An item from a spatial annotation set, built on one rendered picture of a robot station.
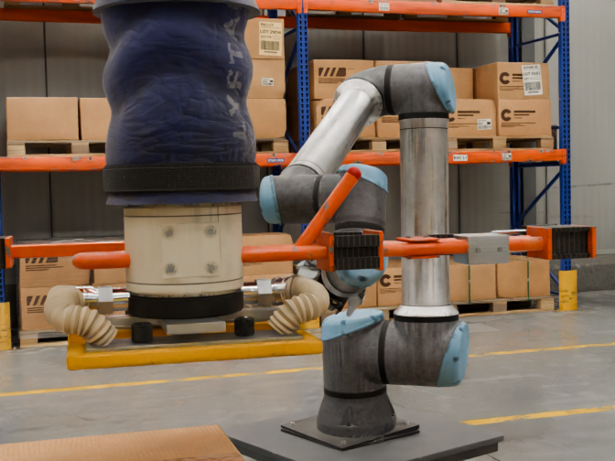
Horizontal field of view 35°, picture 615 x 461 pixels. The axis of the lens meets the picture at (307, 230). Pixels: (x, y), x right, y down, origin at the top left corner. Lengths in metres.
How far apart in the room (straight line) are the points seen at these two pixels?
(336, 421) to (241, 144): 1.06
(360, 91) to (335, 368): 0.64
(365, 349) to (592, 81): 9.71
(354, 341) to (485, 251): 0.78
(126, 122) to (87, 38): 8.55
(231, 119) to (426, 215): 0.92
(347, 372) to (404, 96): 0.65
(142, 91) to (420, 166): 0.99
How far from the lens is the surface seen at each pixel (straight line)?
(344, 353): 2.23
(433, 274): 2.19
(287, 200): 1.74
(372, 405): 2.27
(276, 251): 1.41
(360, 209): 1.69
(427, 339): 2.18
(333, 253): 1.42
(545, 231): 1.54
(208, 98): 1.32
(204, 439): 1.57
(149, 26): 1.33
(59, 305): 1.31
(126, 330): 1.47
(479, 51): 11.06
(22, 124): 8.47
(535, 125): 9.83
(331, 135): 1.95
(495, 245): 1.51
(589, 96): 11.72
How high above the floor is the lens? 1.36
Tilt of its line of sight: 3 degrees down
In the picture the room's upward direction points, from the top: 1 degrees counter-clockwise
